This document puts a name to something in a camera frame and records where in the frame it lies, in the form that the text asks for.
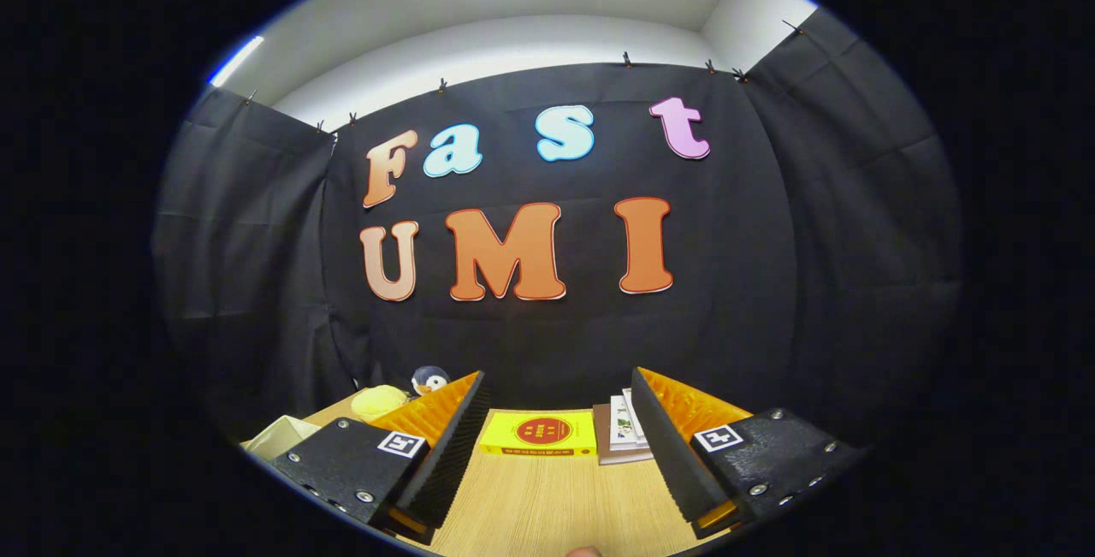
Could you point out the penguin plush toy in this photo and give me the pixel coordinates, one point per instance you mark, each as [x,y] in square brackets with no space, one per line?
[430,380]

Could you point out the row of black cloth clips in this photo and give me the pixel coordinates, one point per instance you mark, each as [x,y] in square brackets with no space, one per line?
[626,58]

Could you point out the beige storage box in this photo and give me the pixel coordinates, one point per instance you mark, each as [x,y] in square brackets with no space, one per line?
[278,435]

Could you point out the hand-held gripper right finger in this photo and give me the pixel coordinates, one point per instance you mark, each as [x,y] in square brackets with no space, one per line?
[667,454]

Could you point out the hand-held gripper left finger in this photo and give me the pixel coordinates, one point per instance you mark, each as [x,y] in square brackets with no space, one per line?
[449,454]

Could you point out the yellow book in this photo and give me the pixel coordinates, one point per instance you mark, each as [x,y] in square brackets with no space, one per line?
[539,433]

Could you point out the yellow bun-shaped toy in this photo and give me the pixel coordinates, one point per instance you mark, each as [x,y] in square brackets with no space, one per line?
[376,403]

